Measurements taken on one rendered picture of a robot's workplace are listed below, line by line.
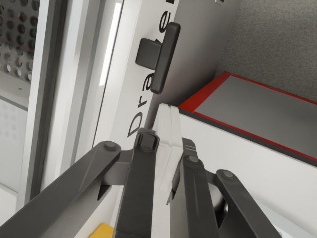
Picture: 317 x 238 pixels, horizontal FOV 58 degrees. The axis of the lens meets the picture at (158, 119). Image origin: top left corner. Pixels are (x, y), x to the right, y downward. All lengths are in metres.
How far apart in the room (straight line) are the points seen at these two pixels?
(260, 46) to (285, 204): 0.79
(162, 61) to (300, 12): 0.94
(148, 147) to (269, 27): 1.06
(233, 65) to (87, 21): 0.99
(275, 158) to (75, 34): 0.34
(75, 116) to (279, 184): 0.33
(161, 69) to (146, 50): 0.02
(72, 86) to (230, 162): 0.30
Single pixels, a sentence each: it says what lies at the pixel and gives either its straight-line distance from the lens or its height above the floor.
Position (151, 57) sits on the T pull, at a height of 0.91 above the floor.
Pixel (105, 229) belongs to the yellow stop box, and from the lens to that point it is 0.50.
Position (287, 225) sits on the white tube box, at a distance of 0.49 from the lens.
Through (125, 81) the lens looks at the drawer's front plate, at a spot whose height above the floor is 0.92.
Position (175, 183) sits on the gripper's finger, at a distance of 0.16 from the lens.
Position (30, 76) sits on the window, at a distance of 0.24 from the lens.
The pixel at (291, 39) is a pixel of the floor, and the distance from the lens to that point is 1.19.
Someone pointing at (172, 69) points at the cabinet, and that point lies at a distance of 0.52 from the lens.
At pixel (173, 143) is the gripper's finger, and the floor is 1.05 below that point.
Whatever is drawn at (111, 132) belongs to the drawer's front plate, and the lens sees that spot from 0.32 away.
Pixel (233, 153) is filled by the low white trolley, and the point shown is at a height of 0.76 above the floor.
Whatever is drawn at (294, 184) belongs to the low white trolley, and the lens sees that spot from 0.48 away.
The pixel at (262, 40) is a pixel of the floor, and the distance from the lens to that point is 1.19.
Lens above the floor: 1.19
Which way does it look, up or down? 64 degrees down
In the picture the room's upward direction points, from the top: 126 degrees counter-clockwise
